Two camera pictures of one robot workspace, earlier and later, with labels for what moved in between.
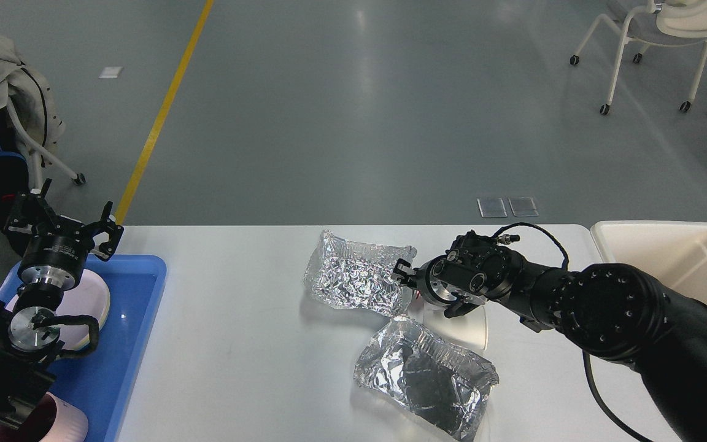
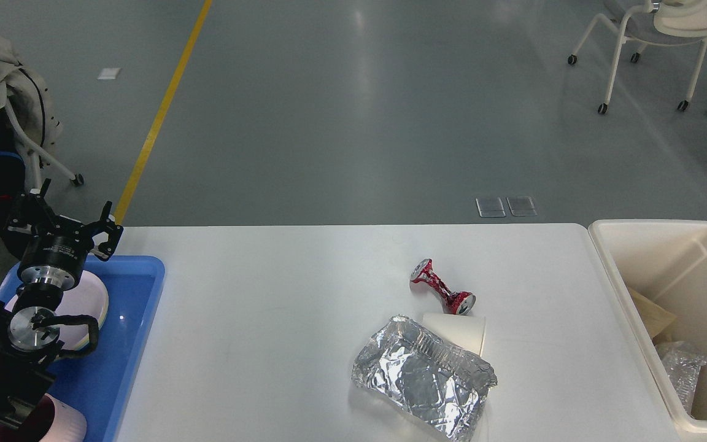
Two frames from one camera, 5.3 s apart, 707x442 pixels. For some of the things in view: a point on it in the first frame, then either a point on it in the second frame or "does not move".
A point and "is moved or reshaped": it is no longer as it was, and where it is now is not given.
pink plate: (90, 296) does not move
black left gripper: (54, 261) does not move
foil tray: (345, 273) is moved or reshaped
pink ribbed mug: (54, 418) does not move
